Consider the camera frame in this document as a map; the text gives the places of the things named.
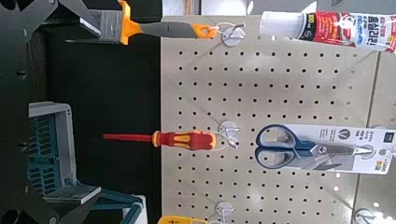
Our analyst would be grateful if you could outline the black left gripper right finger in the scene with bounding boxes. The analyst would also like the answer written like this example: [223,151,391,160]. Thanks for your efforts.
[0,185,103,224]

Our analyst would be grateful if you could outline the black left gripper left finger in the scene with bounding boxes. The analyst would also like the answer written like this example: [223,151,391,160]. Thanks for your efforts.
[0,0,103,39]

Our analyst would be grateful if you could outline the blue grey plastic crate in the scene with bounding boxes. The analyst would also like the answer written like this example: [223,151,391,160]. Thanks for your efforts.
[27,101,148,224]

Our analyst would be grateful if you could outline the black base panel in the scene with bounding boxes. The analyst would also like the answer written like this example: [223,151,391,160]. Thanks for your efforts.
[46,0,163,224]

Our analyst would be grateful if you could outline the yellow grey scraper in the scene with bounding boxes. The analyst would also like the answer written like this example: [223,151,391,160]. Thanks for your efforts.
[64,0,219,47]

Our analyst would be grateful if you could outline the red yellow screwdriver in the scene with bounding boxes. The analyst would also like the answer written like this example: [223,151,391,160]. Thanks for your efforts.
[103,130,218,152]

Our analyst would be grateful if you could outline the white pegboard hook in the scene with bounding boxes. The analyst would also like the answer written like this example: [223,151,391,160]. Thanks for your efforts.
[354,208,377,224]
[216,21,247,49]
[214,201,236,219]
[214,120,241,150]

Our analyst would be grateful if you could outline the beige perforated pegboard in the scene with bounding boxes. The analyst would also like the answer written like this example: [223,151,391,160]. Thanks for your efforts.
[160,14,396,224]

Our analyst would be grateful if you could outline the blue scissors on card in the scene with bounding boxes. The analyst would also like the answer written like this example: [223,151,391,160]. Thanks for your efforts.
[255,123,394,175]

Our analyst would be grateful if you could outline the red white sealant tube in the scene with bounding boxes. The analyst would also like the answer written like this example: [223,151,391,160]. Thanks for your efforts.
[260,10,396,54]

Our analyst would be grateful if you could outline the yellow handled paint roller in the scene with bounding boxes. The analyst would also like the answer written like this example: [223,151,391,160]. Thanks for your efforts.
[157,216,209,224]

